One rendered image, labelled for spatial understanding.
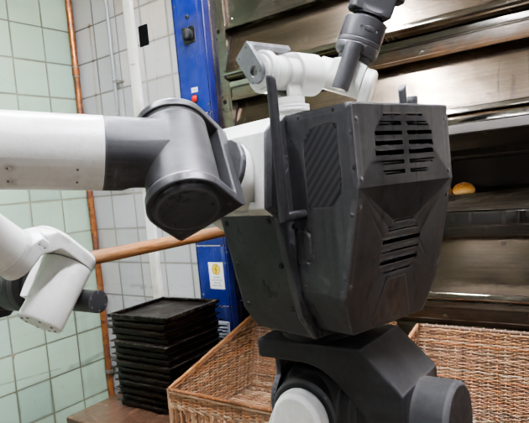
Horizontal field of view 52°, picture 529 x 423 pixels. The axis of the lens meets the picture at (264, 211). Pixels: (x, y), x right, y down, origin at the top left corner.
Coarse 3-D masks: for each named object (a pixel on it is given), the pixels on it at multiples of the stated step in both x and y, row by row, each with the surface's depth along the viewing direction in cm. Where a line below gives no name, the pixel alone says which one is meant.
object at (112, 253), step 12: (216, 228) 144; (156, 240) 126; (168, 240) 129; (192, 240) 135; (204, 240) 140; (96, 252) 112; (108, 252) 114; (120, 252) 117; (132, 252) 119; (144, 252) 123
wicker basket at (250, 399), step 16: (240, 336) 191; (256, 336) 197; (208, 352) 177; (224, 352) 184; (240, 352) 191; (256, 352) 196; (192, 368) 170; (208, 368) 177; (224, 368) 183; (240, 368) 190; (272, 368) 191; (176, 384) 165; (208, 384) 176; (224, 384) 182; (240, 384) 190; (256, 384) 193; (272, 384) 189; (176, 400) 161; (192, 400) 157; (208, 400) 153; (224, 400) 149; (240, 400) 184; (256, 400) 183; (176, 416) 161; (192, 416) 158; (208, 416) 154; (224, 416) 150; (240, 416) 146; (256, 416) 143
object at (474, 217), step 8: (512, 208) 152; (520, 208) 150; (528, 208) 147; (448, 216) 158; (456, 216) 156; (464, 216) 155; (472, 216) 154; (480, 216) 152; (488, 216) 151; (496, 216) 150; (504, 216) 149; (512, 216) 147; (520, 216) 146; (528, 216) 145; (448, 224) 158; (456, 224) 157; (464, 224) 155; (472, 224) 154; (480, 224) 153; (488, 224) 151; (496, 224) 150; (504, 224) 149; (512, 224) 148
